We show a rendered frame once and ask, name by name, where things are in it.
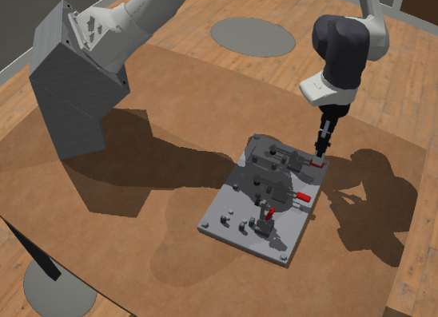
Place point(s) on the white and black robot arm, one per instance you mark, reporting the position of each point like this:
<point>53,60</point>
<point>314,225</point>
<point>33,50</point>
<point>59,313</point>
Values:
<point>342,41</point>

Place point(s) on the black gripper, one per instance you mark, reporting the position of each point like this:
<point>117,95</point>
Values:
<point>329,118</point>

